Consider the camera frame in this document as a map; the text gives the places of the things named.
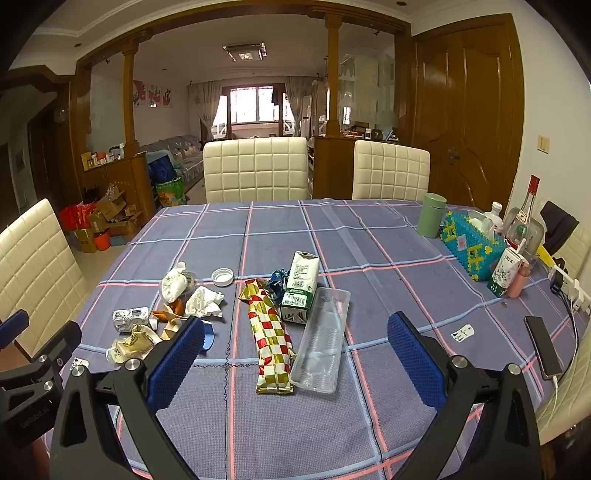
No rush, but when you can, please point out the red gold checkered wrapper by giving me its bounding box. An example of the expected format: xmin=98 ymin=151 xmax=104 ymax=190
xmin=238 ymin=278 xmax=296 ymax=396

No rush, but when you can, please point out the yellow white wrapper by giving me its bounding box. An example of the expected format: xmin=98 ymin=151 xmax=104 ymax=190
xmin=106 ymin=324 xmax=162 ymax=365

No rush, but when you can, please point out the pink bottle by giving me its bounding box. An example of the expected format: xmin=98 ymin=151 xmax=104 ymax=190
xmin=506 ymin=258 xmax=532 ymax=298

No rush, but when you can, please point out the window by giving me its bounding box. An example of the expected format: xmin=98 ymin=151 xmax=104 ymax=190
xmin=228 ymin=85 xmax=282 ymax=125

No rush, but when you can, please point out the green white milk carton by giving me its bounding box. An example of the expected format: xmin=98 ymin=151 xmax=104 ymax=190
xmin=279 ymin=250 xmax=320 ymax=326

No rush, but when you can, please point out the white tissue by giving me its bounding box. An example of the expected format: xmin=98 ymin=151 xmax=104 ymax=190
xmin=185 ymin=286 xmax=225 ymax=319

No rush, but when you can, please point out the black smartphone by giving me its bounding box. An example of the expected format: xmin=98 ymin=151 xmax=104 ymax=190
xmin=524 ymin=316 xmax=564 ymax=380

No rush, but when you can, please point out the white power strip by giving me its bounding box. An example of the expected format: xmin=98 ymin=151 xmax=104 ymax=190
xmin=549 ymin=263 xmax=591 ymax=315

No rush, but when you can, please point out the green printed bag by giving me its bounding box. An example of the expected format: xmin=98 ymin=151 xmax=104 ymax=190
xmin=154 ymin=178 xmax=186 ymax=208

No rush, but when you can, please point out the silver wrapper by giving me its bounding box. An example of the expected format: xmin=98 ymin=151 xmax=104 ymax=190
xmin=112 ymin=307 xmax=151 ymax=334

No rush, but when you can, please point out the clear plastic tray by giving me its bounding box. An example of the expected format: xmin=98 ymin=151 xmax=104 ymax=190
xmin=289 ymin=287 xmax=352 ymax=394

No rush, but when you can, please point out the grey patterned sofa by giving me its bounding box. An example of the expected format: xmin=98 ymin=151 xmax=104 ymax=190
xmin=141 ymin=134 xmax=205 ymax=185

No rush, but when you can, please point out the black cloth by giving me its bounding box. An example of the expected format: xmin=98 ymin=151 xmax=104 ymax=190
xmin=539 ymin=200 xmax=580 ymax=257

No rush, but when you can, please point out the blue beaded tissue box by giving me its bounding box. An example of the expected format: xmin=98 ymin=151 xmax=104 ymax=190
xmin=440 ymin=210 xmax=509 ymax=281

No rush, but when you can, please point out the small white green drink carton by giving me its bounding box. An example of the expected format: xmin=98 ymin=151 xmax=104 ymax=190
xmin=487 ymin=240 xmax=527 ymax=297

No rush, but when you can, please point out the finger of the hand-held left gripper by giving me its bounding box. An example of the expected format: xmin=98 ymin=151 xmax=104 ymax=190
xmin=0 ymin=309 xmax=30 ymax=352
xmin=0 ymin=320 xmax=83 ymax=393

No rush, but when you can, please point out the clear glass liquor bottle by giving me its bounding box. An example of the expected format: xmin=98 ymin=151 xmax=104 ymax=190
xmin=508 ymin=175 xmax=541 ymax=250

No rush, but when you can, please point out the ceiling lamp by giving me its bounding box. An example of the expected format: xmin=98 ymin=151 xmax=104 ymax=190
xmin=223 ymin=42 xmax=267 ymax=62

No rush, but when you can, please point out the plaid purple tablecloth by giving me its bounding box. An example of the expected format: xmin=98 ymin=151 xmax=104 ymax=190
xmin=60 ymin=198 xmax=583 ymax=480

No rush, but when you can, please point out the pile of cardboard boxes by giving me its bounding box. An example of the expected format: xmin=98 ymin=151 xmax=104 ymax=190
xmin=76 ymin=182 xmax=144 ymax=254

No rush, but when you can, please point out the black cable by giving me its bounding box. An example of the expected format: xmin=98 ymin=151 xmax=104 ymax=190
xmin=556 ymin=288 xmax=580 ymax=374

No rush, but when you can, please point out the red bag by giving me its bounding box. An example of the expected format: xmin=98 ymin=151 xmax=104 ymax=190
xmin=58 ymin=202 xmax=98 ymax=232

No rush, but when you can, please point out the patterned curtain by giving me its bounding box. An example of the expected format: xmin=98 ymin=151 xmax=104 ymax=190
xmin=284 ymin=76 xmax=315 ymax=137
xmin=191 ymin=80 xmax=222 ymax=141

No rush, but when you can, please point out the cream quilted leather chair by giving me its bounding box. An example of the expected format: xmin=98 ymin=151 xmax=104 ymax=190
xmin=352 ymin=140 xmax=431 ymax=201
xmin=0 ymin=198 xmax=90 ymax=361
xmin=203 ymin=137 xmax=309 ymax=203

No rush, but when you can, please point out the wooden partition cabinet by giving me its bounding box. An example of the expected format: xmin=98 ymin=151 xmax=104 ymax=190
xmin=314 ymin=136 xmax=356 ymax=199
xmin=83 ymin=152 xmax=155 ymax=222

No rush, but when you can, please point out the blue bag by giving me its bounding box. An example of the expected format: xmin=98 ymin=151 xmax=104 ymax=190
xmin=148 ymin=152 xmax=178 ymax=185

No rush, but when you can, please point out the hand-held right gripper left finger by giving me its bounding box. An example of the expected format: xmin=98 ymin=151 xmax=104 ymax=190
xmin=48 ymin=315 xmax=206 ymax=480

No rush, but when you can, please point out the brown wooden door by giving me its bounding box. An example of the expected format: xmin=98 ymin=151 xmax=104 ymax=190
xmin=411 ymin=14 xmax=527 ymax=210

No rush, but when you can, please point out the green cup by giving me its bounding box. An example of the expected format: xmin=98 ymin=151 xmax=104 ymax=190
xmin=417 ymin=192 xmax=448 ymax=238

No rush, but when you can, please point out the blue wrapper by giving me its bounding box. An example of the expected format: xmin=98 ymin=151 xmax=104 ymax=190
xmin=268 ymin=269 xmax=291 ymax=305

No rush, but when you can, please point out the orange peel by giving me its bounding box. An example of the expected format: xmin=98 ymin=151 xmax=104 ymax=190
xmin=151 ymin=299 xmax=186 ymax=334

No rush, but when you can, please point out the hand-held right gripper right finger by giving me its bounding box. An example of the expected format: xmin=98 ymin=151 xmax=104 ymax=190
xmin=387 ymin=311 xmax=541 ymax=480

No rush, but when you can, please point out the white plastic bag wad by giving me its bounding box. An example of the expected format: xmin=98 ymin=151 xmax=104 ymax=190
xmin=161 ymin=261 xmax=200 ymax=303

